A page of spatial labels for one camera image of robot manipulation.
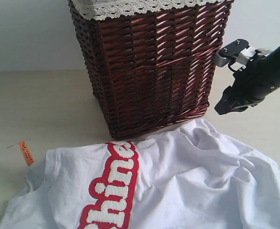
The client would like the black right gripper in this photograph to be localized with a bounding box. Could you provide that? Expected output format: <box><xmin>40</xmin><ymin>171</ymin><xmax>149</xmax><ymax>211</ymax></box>
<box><xmin>214</xmin><ymin>47</ymin><xmax>272</xmax><ymax>116</ymax></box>

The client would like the white t-shirt red lettering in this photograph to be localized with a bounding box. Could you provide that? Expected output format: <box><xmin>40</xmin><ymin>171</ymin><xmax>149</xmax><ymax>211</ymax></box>
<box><xmin>0</xmin><ymin>119</ymin><xmax>280</xmax><ymax>229</ymax></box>

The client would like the dark brown wicker basket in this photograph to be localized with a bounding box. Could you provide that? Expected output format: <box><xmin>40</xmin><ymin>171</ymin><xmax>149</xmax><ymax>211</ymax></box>
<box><xmin>68</xmin><ymin>0</ymin><xmax>233</xmax><ymax>140</ymax></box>

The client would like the orange garment tag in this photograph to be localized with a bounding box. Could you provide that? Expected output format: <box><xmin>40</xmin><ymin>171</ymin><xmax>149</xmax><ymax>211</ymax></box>
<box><xmin>19</xmin><ymin>141</ymin><xmax>34</xmax><ymax>166</ymax></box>

